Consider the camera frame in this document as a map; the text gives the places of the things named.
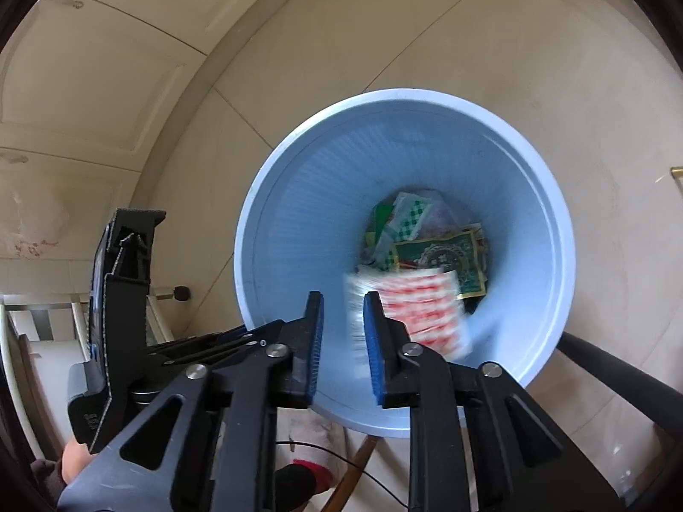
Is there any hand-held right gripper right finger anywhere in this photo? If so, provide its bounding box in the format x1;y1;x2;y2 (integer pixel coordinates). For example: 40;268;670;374
363;291;625;512

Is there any red and white packet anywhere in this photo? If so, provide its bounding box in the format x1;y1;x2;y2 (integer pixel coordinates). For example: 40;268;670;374
344;269;473;364

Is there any blue plastic trash bin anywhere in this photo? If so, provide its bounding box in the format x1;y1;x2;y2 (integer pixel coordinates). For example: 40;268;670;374
233;88;578;438

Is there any green checkered packet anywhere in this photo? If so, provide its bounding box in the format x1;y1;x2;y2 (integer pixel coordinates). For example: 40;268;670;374
374;192;438;257

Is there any thin black cable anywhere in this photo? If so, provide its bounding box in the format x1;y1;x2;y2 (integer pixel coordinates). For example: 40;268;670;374
274;440;406;507

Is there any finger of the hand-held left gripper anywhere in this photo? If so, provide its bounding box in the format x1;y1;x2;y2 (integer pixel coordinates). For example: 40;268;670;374
90;208;167;402

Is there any wooden stick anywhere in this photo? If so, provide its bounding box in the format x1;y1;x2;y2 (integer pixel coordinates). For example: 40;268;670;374
323;434;377;512

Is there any red and white slipper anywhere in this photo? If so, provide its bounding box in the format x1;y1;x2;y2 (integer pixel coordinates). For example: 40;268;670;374
274;421;347;507

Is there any dark green ornate packet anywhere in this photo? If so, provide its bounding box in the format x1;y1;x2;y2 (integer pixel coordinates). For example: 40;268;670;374
394;227;489;297

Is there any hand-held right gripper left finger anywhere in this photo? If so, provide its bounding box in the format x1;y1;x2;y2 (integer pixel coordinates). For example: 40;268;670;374
56;291;325;512

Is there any person's left hand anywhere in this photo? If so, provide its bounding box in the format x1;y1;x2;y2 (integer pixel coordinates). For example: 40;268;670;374
61;440;97;487

